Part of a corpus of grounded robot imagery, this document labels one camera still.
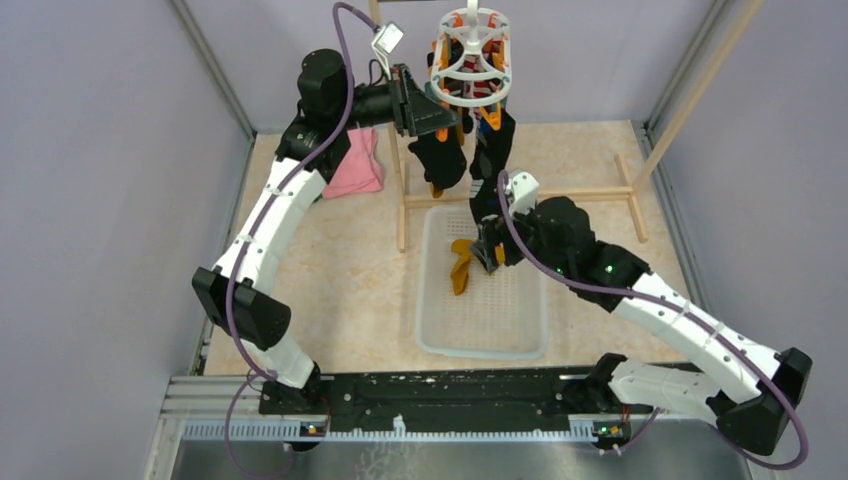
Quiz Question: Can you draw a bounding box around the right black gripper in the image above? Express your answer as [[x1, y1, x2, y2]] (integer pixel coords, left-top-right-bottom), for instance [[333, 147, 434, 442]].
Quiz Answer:
[[468, 196, 571, 277]]

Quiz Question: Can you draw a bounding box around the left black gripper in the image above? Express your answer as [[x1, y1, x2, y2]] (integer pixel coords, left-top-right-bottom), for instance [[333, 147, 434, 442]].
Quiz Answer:
[[332, 62, 460, 136]]

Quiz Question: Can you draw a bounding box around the yellow sock with brown stripes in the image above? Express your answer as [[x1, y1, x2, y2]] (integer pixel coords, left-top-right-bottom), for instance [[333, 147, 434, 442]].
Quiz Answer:
[[449, 239, 506, 296]]

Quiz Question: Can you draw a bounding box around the black sock plain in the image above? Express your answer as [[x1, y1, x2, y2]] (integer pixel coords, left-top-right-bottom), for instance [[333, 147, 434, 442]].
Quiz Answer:
[[407, 109, 474, 198]]

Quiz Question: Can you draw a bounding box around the white round clip hanger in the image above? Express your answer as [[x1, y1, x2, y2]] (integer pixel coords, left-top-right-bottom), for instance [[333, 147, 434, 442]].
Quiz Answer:
[[429, 1, 513, 111]]

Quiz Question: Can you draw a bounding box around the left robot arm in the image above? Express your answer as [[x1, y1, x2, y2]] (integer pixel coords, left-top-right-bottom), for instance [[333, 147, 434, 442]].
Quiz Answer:
[[191, 49, 460, 414]]

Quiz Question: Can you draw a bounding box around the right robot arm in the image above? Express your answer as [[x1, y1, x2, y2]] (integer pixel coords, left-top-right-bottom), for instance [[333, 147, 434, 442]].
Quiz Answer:
[[470, 194, 812, 463]]

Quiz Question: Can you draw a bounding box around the black sock with grey patches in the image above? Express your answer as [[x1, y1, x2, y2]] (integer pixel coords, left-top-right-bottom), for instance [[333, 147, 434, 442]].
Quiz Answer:
[[468, 110, 516, 228]]

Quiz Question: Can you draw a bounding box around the red white striped sock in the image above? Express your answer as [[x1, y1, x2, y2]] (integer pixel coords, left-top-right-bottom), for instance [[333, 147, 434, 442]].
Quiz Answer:
[[461, 50, 503, 99]]

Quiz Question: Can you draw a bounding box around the pink cloth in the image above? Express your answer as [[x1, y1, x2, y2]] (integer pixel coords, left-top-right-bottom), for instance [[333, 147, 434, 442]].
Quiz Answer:
[[322, 128, 385, 199]]

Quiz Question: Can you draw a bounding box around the white plastic basket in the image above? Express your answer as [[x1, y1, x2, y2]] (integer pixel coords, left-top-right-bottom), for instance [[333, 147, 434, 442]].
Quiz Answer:
[[414, 205, 549, 360]]

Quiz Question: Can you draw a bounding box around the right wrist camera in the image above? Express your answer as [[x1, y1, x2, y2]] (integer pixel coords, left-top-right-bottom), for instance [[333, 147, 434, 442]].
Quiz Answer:
[[505, 168, 540, 216]]

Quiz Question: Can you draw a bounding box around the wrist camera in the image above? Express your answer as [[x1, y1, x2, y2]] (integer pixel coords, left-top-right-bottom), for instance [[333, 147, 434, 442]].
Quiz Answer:
[[505, 168, 540, 216], [371, 21, 404, 77]]

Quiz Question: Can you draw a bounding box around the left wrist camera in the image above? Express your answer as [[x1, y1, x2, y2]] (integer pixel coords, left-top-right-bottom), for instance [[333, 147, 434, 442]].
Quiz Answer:
[[371, 21, 404, 77]]

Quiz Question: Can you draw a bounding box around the wooden drying rack frame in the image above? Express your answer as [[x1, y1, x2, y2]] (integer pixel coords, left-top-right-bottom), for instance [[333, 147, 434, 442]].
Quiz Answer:
[[387, 1, 765, 254]]

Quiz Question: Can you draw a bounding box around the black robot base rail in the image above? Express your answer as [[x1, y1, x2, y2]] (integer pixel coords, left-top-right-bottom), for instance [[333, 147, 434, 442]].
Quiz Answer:
[[259, 366, 652, 436]]

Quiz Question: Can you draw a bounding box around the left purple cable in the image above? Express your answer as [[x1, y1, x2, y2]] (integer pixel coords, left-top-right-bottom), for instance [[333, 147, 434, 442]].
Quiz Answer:
[[223, 1, 382, 480]]

